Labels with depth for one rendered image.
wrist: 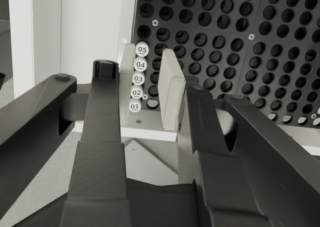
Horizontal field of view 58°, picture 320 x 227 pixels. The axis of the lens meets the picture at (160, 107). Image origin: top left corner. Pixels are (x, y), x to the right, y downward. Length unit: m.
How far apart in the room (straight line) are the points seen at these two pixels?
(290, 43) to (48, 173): 1.35
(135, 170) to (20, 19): 1.21
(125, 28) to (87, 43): 0.05
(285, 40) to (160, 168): 1.17
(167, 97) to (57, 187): 1.44
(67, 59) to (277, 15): 0.23
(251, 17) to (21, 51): 0.20
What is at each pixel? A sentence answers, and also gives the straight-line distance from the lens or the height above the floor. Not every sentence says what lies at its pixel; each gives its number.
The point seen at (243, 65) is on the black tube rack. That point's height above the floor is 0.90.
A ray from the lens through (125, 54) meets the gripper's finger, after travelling 0.18.
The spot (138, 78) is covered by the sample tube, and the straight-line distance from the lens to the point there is 0.27.
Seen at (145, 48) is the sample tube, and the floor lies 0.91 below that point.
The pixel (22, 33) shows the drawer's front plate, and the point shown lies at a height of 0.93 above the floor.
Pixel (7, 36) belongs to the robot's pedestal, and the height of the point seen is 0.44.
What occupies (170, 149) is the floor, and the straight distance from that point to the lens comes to 1.40.
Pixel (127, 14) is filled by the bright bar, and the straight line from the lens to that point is 0.33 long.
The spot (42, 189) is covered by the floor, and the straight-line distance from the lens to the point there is 1.60.
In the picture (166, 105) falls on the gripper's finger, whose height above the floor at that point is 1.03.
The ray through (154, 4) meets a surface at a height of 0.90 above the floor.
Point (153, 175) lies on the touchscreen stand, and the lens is 1.43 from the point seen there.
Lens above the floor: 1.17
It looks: 66 degrees down
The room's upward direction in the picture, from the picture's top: 171 degrees clockwise
